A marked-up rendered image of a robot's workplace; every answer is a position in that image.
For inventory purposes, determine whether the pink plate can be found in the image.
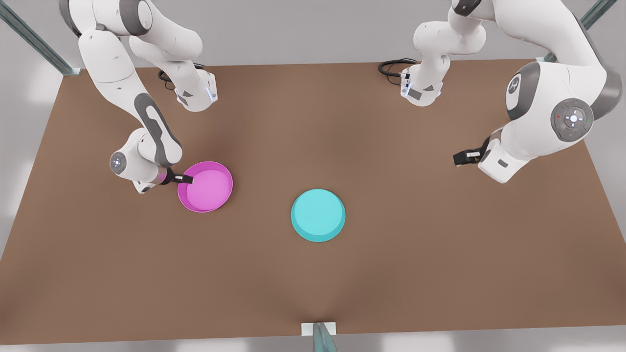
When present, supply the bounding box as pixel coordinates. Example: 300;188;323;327
177;161;234;213

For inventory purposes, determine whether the blue plate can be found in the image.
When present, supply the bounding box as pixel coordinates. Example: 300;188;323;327
291;189;346;243

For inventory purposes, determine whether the black cable loop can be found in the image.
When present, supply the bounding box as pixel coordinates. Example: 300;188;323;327
157;62;206;91
378;58;418;87

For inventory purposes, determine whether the silver frame post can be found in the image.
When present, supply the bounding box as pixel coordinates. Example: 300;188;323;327
0;0;82;77
301;321;338;352
536;0;619;64

